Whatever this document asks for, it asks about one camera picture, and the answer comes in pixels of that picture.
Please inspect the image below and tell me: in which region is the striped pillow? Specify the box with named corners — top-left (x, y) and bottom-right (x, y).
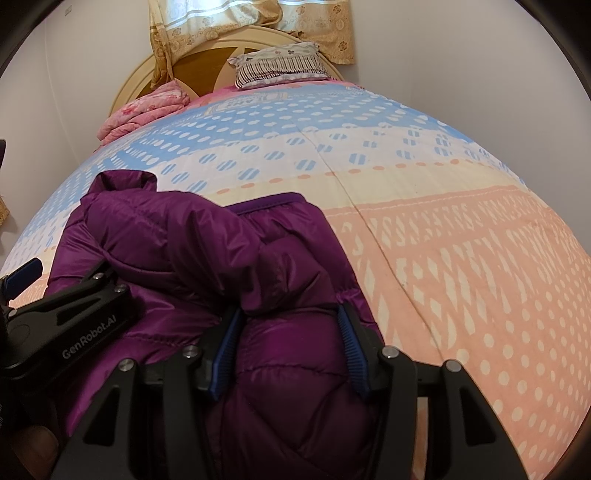
top-left (228, 41), bottom-right (339, 89)

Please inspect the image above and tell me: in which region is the folded pink quilt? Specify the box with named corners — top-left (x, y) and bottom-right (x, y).
top-left (97, 79), bottom-right (192, 145)

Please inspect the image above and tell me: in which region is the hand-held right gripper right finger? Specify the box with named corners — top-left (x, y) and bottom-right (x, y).
top-left (337, 302), bottom-right (529, 480)

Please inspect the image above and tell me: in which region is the patterned pastel bedspread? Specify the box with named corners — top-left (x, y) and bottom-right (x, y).
top-left (0, 80), bottom-right (591, 480)

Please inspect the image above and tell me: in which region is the beige floral curtain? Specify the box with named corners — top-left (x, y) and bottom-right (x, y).
top-left (277, 0), bottom-right (357, 65)
top-left (148, 0), bottom-right (296, 89)

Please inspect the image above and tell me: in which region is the person's left hand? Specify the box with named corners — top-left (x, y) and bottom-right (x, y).
top-left (18, 424), bottom-right (62, 480)

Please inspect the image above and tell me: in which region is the cream wooden headboard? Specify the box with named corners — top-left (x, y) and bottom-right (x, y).
top-left (108, 25), bottom-right (345, 116)

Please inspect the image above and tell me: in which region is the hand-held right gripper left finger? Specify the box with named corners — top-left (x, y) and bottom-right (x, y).
top-left (51, 307), bottom-right (245, 480)

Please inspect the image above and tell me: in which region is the purple puffer jacket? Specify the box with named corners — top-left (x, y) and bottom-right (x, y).
top-left (44, 170), bottom-right (389, 480)

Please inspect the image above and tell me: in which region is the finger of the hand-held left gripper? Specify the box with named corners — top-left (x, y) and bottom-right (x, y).
top-left (0, 257), bottom-right (44, 308)
top-left (28, 259), bottom-right (122, 319)

